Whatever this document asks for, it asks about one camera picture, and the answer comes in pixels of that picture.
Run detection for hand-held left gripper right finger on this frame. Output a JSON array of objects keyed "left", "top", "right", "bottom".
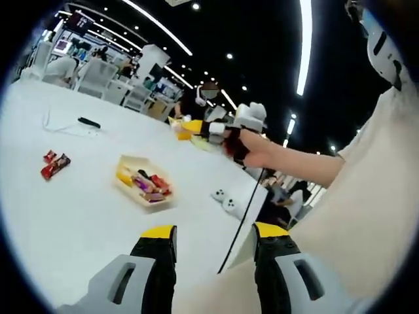
[{"left": 252, "top": 221, "right": 364, "bottom": 314}]

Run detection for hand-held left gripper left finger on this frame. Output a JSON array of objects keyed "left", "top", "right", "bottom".
[{"left": 57, "top": 224, "right": 178, "bottom": 314}]

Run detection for bright red food bar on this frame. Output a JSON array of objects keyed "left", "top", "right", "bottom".
[{"left": 150, "top": 175, "right": 172, "bottom": 194}]

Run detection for beige hexagonal container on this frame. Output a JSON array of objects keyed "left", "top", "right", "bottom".
[{"left": 113, "top": 154, "right": 174, "bottom": 210}]

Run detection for purple brown food packet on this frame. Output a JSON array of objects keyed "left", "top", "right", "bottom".
[{"left": 132, "top": 175, "right": 155, "bottom": 192}]

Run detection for dark red food bar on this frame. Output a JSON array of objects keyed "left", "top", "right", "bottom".
[{"left": 41, "top": 153, "right": 71, "bottom": 180}]

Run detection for person's right hand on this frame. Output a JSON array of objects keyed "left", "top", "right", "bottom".
[{"left": 224, "top": 129, "right": 284, "bottom": 170}]

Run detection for yellow and blue cloth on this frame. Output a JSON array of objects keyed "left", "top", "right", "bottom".
[{"left": 191, "top": 135, "right": 213, "bottom": 152}]

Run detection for brown wooden cabinet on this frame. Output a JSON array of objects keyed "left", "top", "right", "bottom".
[{"left": 147, "top": 99, "right": 172, "bottom": 119}]

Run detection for round ceiling downlights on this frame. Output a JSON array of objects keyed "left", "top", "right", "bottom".
[{"left": 143, "top": 3, "right": 335, "bottom": 151}]

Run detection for white mesh office chair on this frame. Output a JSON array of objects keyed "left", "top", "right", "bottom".
[
  {"left": 124, "top": 85, "right": 152, "bottom": 111},
  {"left": 78, "top": 58, "right": 118, "bottom": 97}
]

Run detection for long ceiling light strip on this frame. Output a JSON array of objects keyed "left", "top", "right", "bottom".
[
  {"left": 122, "top": 0, "right": 193, "bottom": 56},
  {"left": 296, "top": 0, "right": 314, "bottom": 96}
]

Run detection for operator in beige sleeve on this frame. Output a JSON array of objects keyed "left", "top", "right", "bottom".
[{"left": 173, "top": 88, "right": 418, "bottom": 314}]

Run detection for black oblong device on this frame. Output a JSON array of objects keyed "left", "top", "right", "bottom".
[{"left": 77, "top": 116, "right": 101, "bottom": 128}]

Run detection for white worn device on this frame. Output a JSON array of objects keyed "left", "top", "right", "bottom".
[{"left": 363, "top": 11, "right": 412, "bottom": 92}]

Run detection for dark hanging display screen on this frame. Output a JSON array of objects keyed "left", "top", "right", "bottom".
[{"left": 66, "top": 10, "right": 96, "bottom": 33}]

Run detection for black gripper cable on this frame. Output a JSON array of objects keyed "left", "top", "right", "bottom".
[{"left": 217, "top": 167, "right": 264, "bottom": 275}]

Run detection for white power strip cable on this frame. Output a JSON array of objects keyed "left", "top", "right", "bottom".
[{"left": 42, "top": 105, "right": 79, "bottom": 131}]

